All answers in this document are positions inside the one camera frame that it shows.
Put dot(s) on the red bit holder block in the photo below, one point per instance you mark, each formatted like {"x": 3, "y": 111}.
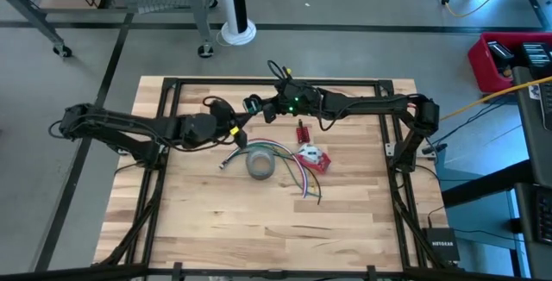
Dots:
{"x": 306, "y": 135}

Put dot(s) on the red tape dispenser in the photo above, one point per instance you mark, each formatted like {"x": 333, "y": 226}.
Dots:
{"x": 321, "y": 164}

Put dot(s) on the white pillar with black stripe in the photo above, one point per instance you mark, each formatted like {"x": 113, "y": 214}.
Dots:
{"x": 223, "y": 5}

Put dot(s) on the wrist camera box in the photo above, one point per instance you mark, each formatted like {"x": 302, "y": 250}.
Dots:
{"x": 222, "y": 109}
{"x": 290, "y": 86}

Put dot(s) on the black labelled device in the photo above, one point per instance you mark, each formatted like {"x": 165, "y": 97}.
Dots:
{"x": 500, "y": 52}
{"x": 537, "y": 57}

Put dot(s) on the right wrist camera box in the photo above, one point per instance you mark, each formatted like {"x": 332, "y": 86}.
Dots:
{"x": 290, "y": 86}

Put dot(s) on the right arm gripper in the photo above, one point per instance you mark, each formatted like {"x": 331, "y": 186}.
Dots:
{"x": 306, "y": 104}

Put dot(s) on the dark duct tape roll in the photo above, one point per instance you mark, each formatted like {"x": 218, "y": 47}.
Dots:
{"x": 248, "y": 164}

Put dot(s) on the red plastic bin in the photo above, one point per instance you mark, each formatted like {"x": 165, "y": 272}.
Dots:
{"x": 481, "y": 70}

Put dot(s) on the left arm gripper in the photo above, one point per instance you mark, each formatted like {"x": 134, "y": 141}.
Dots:
{"x": 224, "y": 128}

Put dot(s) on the grey desk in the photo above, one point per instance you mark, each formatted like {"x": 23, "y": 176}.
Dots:
{"x": 528, "y": 121}

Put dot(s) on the black Netgear network switch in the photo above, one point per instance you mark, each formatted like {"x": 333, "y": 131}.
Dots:
{"x": 440, "y": 246}

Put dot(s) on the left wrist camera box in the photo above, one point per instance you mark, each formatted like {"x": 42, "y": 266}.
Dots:
{"x": 222, "y": 109}

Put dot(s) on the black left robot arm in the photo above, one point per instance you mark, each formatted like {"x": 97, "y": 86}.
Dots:
{"x": 129, "y": 121}

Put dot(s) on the metal mounting bracket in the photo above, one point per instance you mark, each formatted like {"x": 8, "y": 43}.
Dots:
{"x": 390, "y": 149}
{"x": 121, "y": 148}

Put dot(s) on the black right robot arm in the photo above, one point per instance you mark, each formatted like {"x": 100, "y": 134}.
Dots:
{"x": 371, "y": 102}

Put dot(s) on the black keyboard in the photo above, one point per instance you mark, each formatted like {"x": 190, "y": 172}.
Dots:
{"x": 544, "y": 218}

